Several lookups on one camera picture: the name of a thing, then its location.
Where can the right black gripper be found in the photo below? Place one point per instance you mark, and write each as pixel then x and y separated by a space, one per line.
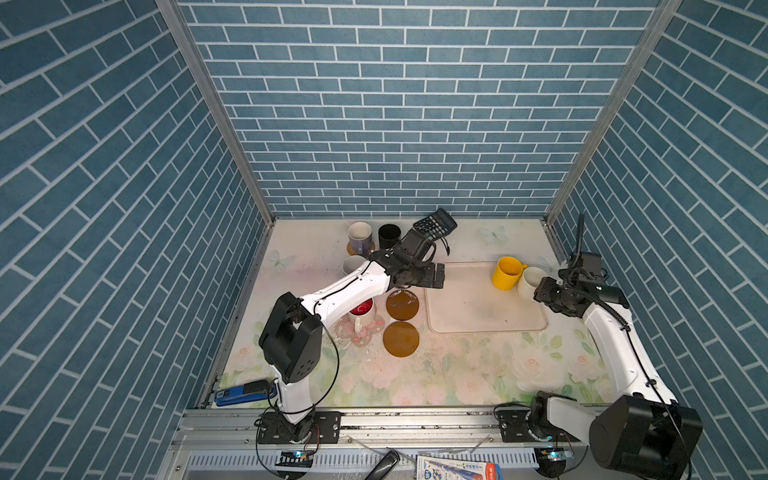
pixel 543 292

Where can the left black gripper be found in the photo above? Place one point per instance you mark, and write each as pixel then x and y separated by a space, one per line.
pixel 428 278

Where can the amber glossy round coaster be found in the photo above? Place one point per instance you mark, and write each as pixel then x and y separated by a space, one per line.
pixel 402 305

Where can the tan rattan round coaster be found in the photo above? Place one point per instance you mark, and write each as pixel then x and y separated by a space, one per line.
pixel 351 251

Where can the black mug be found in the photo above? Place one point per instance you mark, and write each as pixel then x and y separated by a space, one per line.
pixel 389 235

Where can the light blue floral mug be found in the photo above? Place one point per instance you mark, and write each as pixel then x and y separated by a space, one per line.
pixel 352 263

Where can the lilac mug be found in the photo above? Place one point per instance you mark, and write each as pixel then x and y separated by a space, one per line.
pixel 360 236

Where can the white mug red inside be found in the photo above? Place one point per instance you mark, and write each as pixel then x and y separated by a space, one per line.
pixel 362 316

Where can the beige rectangular tray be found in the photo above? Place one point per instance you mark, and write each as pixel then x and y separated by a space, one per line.
pixel 468 303

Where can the pink flower coaster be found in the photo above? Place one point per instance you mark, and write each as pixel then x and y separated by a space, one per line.
pixel 347 331

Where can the yellow mug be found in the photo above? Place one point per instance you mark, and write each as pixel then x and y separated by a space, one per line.
pixel 507 273

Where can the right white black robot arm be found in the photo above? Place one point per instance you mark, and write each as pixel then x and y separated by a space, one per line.
pixel 645 431

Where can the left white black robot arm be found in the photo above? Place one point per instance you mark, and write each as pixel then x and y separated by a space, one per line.
pixel 291 340

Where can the black desk calculator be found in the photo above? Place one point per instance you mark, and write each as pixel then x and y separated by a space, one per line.
pixel 437 225

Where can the blue black stapler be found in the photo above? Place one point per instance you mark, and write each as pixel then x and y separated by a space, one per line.
pixel 254 391

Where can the black handheld device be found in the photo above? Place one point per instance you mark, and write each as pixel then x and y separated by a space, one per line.
pixel 384 466

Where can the printed paper box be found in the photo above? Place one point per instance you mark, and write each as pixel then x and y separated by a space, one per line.
pixel 431 468

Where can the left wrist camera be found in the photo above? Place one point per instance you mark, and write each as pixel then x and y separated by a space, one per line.
pixel 416 248

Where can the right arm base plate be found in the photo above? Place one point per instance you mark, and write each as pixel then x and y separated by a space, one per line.
pixel 515 425

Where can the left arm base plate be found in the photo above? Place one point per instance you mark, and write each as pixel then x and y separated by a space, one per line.
pixel 319 427

